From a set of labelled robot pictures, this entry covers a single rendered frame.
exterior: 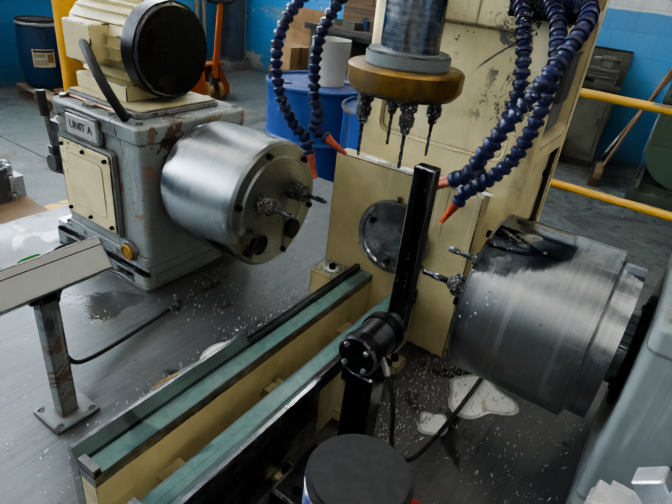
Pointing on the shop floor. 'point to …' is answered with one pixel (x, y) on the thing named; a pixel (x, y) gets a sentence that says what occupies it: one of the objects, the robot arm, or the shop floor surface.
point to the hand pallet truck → (216, 88)
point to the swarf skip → (656, 164)
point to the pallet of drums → (38, 56)
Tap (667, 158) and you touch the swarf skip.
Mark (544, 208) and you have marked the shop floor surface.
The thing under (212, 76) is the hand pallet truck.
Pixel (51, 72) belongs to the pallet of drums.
